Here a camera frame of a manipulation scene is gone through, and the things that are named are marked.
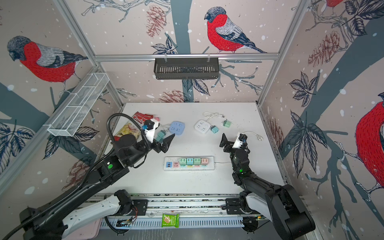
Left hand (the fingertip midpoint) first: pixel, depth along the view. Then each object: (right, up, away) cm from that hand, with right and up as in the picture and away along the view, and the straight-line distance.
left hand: (164, 130), depth 64 cm
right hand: (+33, -6, +19) cm, 39 cm away
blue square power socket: (0, -2, +39) cm, 39 cm away
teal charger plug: (+10, -20, +19) cm, 29 cm away
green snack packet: (+2, -43, +5) cm, 43 cm away
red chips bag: (-31, -2, +37) cm, 48 cm away
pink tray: (-33, -46, +1) cm, 56 cm away
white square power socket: (+18, -1, +40) cm, 44 cm away
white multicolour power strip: (0, -22, +22) cm, 31 cm away
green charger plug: (+15, -20, +19) cm, 31 cm away
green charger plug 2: (+6, -20, +18) cm, 28 cm away
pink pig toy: (-16, +4, +45) cm, 48 cm away
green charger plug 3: (+36, 0, +42) cm, 56 cm away
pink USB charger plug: (+19, -20, +18) cm, 33 cm away
